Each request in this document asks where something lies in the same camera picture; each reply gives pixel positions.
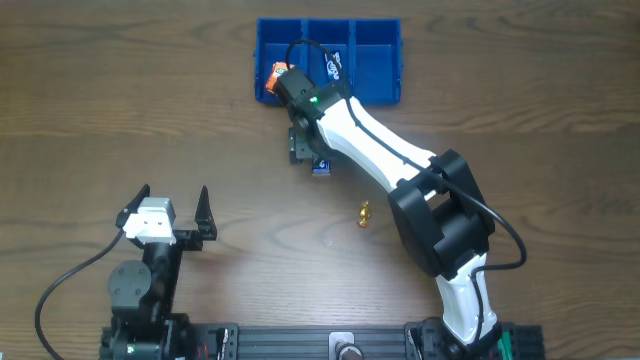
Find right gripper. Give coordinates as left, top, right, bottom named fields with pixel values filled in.
left=288, top=126, right=326, bottom=165

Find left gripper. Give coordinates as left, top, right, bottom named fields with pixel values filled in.
left=115, top=183, right=219, bottom=252

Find gold candy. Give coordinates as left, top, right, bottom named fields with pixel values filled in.
left=356, top=199, right=372, bottom=229

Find orange candy box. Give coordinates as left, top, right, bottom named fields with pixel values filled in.
left=264, top=62, right=294, bottom=95

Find blue tray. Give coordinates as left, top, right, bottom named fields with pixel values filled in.
left=253, top=17, right=404, bottom=107

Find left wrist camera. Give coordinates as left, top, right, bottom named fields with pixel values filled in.
left=122, top=196, right=178, bottom=246

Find black cable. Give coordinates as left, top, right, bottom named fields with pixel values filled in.
left=284, top=38, right=529, bottom=346
left=33, top=228, right=126, bottom=360

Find mounting rail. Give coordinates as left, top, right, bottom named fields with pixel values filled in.
left=99, top=322, right=546, bottom=360

